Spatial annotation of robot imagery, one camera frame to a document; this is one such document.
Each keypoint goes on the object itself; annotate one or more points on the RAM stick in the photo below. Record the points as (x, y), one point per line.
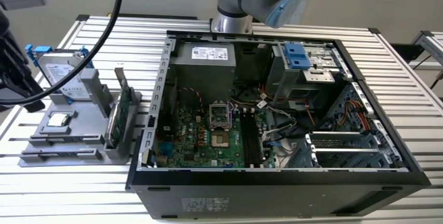
(62, 154)
(66, 139)

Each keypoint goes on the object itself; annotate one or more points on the RAM slot with white clips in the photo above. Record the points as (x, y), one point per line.
(258, 138)
(249, 138)

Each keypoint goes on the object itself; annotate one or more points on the hard disk in blue carrier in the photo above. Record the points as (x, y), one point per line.
(52, 63)

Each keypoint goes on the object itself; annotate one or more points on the silver CPU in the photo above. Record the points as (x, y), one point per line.
(56, 120)

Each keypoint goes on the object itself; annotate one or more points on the grey parts rack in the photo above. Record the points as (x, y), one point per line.
(86, 120)

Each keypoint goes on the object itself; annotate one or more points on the green graphics card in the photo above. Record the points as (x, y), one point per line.
(119, 120)

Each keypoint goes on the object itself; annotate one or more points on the blue VGA port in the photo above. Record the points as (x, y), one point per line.
(166, 148)

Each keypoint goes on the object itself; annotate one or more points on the grey power supply unit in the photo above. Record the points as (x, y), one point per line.
(205, 78)

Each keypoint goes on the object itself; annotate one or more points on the green motherboard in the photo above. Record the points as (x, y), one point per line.
(194, 151)

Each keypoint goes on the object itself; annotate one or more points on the CPU socket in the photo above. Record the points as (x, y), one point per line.
(221, 139)

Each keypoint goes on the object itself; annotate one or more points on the metal optical drive cage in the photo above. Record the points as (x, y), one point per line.
(287, 84)

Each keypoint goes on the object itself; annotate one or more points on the blue plastic drive latch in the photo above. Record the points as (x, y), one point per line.
(294, 55)

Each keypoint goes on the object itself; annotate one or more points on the black open PC case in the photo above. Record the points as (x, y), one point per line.
(242, 198)

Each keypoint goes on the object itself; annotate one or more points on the metal disk bay cage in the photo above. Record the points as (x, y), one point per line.
(346, 154)

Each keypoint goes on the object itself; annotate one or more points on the aluminium slat side table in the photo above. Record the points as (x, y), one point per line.
(429, 42)

